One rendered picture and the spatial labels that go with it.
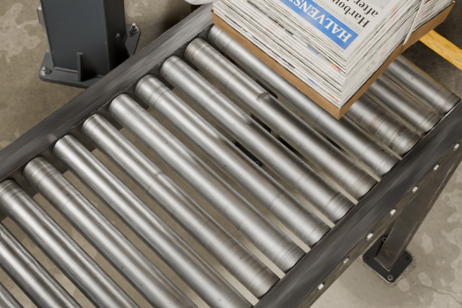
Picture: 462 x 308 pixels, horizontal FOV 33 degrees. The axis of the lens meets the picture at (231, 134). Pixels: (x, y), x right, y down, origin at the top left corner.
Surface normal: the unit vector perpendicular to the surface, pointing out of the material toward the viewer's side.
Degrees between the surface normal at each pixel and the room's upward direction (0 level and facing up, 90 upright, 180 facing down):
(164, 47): 0
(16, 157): 0
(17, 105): 0
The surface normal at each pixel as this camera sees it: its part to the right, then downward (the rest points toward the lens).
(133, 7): 0.07, -0.53
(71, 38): -0.17, 0.83
